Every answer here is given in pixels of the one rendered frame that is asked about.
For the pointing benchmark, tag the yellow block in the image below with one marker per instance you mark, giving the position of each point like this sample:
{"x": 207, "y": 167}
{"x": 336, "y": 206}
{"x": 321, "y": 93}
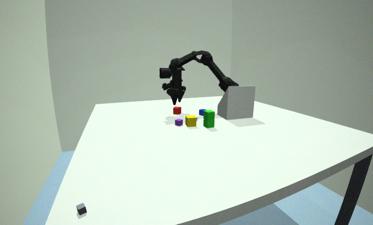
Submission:
{"x": 191, "y": 121}

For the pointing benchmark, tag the small purple block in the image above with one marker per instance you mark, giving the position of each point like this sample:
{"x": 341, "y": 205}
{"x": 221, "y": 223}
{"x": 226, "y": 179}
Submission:
{"x": 178, "y": 122}

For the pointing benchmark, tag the green block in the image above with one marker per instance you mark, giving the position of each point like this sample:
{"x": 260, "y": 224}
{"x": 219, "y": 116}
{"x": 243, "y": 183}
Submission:
{"x": 209, "y": 124}
{"x": 209, "y": 115}

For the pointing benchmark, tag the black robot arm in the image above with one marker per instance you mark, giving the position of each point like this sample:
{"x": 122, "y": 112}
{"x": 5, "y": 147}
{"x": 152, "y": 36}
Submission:
{"x": 175, "y": 69}

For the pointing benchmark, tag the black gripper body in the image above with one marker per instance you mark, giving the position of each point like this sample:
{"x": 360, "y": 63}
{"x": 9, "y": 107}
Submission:
{"x": 176, "y": 86}

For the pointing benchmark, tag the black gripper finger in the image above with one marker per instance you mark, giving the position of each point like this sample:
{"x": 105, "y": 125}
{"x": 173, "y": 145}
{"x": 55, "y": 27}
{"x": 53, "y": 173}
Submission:
{"x": 181, "y": 93}
{"x": 174, "y": 98}

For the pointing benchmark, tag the red block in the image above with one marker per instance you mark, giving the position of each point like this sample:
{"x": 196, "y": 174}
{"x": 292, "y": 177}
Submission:
{"x": 177, "y": 110}

